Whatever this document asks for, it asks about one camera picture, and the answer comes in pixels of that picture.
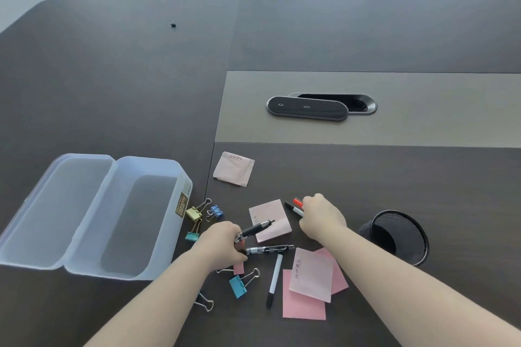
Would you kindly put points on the red capped marker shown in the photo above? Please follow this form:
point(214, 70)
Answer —
point(297, 201)

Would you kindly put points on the yellow binder clip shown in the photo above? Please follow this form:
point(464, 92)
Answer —
point(194, 213)

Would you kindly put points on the white marker with black cap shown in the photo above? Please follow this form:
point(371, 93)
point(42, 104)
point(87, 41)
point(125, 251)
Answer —
point(275, 277)

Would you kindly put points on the person's left fingers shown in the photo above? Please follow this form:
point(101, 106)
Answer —
point(238, 255)

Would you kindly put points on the clear barrel black pen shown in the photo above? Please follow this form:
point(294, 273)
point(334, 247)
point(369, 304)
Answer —
point(268, 249)

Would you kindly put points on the pink sticky note sheet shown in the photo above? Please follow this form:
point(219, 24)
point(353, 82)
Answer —
point(301, 308)

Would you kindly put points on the person's left hand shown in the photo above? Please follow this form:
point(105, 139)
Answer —
point(217, 243)

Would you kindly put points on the black capped white marker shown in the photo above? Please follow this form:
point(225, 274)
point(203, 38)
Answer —
point(294, 209)

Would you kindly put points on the small blue binder clip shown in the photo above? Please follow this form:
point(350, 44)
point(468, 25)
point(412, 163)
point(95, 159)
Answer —
point(215, 211)

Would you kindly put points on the pink sticky note pad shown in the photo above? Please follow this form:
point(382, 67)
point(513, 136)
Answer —
point(272, 218)
point(340, 279)

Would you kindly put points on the large blue binder clip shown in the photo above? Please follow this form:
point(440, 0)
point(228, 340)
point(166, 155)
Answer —
point(238, 285)

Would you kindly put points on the person's right forearm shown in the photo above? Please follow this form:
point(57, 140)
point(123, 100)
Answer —
point(407, 281)

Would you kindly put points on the creased pale pink note packet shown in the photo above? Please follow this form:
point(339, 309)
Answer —
point(234, 169)

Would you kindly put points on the person's right fingers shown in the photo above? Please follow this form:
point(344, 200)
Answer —
point(308, 208)

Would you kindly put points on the teal binder clip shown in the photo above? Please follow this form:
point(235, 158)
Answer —
point(192, 235)

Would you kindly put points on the black retractable pen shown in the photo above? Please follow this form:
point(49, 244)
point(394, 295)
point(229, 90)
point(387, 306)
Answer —
point(256, 229)

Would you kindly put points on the person's right hand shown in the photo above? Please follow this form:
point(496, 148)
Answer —
point(323, 216)

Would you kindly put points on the small pink note piece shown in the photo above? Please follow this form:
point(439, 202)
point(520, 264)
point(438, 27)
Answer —
point(239, 268)

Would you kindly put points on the black mesh pen holder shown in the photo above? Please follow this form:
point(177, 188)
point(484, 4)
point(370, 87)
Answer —
point(401, 237)

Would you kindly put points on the person's left forearm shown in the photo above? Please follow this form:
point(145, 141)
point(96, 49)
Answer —
point(158, 302)

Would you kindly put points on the translucent plastic box with lid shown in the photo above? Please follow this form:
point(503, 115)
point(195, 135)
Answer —
point(101, 212)

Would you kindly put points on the wrapped pale pink note packet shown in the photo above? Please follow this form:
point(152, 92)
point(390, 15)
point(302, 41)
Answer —
point(311, 275)

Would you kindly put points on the black oval outlet cover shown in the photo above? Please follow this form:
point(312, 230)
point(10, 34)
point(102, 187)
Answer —
point(307, 109)

